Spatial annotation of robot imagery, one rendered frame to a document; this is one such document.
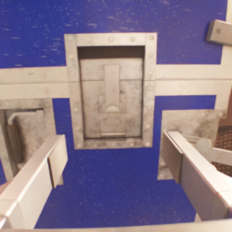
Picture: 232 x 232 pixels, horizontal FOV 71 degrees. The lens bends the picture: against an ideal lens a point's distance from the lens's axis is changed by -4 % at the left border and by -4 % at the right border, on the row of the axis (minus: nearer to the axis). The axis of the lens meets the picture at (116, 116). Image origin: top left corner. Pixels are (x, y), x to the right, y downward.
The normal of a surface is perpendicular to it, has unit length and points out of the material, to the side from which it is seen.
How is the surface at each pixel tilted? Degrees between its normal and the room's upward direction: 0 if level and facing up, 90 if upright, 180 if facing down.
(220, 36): 90
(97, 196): 90
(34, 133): 90
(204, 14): 90
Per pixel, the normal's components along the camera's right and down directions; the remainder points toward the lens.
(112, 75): 0.04, 0.29
